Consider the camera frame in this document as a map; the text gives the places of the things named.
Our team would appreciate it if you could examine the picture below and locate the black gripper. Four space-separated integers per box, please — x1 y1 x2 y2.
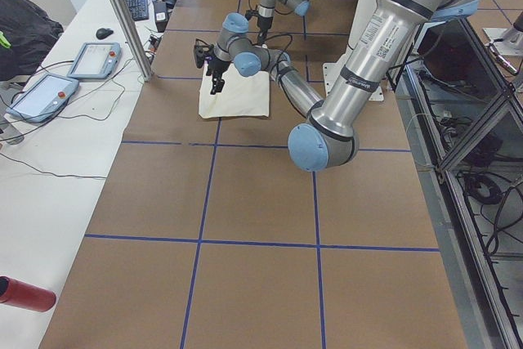
257 16 273 46
210 56 230 95

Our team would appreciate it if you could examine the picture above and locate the white long-sleeve cat shirt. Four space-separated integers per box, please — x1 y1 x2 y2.
199 51 270 119

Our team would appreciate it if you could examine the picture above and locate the black power adapter box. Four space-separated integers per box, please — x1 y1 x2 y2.
152 0 169 33

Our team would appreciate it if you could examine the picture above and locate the black computer keyboard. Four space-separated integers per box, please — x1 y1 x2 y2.
125 0 149 21

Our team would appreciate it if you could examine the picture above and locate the far blue teach pendant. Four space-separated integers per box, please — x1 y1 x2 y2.
67 42 122 80

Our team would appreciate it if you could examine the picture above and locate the blue teach pendant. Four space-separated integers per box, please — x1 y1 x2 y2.
67 42 122 80
6 73 79 123

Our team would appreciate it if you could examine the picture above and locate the black computer mouse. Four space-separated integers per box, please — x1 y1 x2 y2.
96 28 114 40

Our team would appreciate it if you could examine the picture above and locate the near blue teach pendant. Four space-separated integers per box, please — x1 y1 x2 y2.
6 73 79 123

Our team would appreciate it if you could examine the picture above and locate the black bag with green tag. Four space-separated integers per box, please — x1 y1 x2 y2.
1 0 64 81

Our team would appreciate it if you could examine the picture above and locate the red cylinder bottle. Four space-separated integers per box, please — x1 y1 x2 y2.
1 276 56 312

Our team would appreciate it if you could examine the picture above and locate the white camera mast with base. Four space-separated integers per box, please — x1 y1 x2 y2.
323 0 376 95

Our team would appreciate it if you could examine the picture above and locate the aluminium frame post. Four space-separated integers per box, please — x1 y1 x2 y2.
110 0 153 82

